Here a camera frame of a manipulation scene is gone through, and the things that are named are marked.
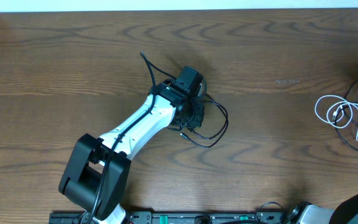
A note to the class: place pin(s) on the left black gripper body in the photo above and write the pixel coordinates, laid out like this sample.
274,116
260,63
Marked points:
196,116

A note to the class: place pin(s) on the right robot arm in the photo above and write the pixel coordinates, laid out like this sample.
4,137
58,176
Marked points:
339,116

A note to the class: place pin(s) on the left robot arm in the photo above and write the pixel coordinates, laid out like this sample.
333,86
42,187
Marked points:
96,174

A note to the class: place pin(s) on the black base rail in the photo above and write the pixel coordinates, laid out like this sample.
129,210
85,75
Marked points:
269,212

